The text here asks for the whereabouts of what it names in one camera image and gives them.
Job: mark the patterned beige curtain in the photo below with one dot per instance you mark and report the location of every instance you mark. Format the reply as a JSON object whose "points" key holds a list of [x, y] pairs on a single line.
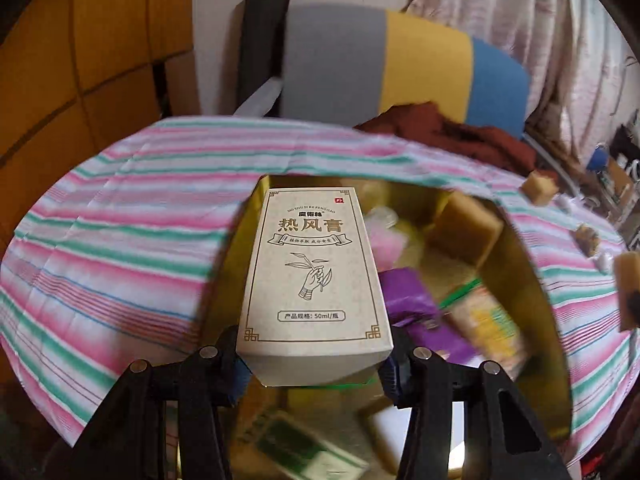
{"points": [[525, 10]]}

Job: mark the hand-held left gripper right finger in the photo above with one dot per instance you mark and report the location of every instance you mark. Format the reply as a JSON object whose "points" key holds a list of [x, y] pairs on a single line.
{"points": [[395, 375]]}

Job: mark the grey yellow blue chair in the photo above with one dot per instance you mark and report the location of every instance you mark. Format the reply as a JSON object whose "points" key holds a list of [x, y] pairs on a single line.
{"points": [[425, 70]]}

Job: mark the orange wooden cabinet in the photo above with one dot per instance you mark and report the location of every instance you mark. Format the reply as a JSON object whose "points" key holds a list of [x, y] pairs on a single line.
{"points": [[75, 60]]}

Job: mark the pink plastic hair roller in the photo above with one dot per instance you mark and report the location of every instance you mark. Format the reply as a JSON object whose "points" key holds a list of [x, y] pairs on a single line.
{"points": [[390, 247]]}

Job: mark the purple cartoon snack packet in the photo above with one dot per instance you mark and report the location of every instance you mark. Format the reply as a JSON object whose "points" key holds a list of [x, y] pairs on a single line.
{"points": [[410, 300]]}

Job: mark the small blue fan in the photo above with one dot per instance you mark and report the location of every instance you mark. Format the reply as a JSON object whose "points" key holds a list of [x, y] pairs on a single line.
{"points": [[597, 157]]}

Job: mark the round gold tin container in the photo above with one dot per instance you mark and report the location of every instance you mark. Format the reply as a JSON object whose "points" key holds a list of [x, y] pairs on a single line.
{"points": [[530, 300]]}

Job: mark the yellow label rice cracker packet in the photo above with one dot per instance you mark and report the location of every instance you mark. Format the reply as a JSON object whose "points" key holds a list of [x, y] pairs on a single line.
{"points": [[480, 320]]}

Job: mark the reddish brown jacket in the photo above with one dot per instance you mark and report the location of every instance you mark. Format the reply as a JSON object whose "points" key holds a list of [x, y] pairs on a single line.
{"points": [[450, 135]]}

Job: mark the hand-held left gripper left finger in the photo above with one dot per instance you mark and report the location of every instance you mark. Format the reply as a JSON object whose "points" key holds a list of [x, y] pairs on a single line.
{"points": [[240, 375]]}

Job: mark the beige printed carton box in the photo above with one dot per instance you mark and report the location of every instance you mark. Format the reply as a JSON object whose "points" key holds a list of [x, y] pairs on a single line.
{"points": [[310, 280]]}

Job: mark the small tan sponge block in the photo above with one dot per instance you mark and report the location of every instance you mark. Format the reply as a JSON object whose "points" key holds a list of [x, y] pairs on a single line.
{"points": [[539, 187]]}

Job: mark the square tan sponge block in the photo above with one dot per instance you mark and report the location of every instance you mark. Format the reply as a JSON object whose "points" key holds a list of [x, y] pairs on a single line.
{"points": [[465, 227]]}

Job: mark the white crumpled plastic wrap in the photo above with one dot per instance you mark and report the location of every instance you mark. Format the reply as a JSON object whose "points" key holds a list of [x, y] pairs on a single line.
{"points": [[602, 261]]}

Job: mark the striped pink green tablecloth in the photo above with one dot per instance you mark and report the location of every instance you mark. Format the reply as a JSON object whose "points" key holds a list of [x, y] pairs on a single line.
{"points": [[125, 260]]}

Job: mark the yellow patterned packet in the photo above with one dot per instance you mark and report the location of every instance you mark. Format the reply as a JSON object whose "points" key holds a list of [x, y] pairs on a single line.
{"points": [[587, 240]]}

